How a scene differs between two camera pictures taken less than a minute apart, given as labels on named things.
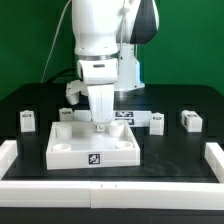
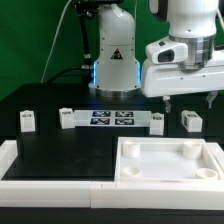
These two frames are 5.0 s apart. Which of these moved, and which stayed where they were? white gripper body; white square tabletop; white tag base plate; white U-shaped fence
Moved: white gripper body; white square tabletop
Stayed: white U-shaped fence; white tag base plate
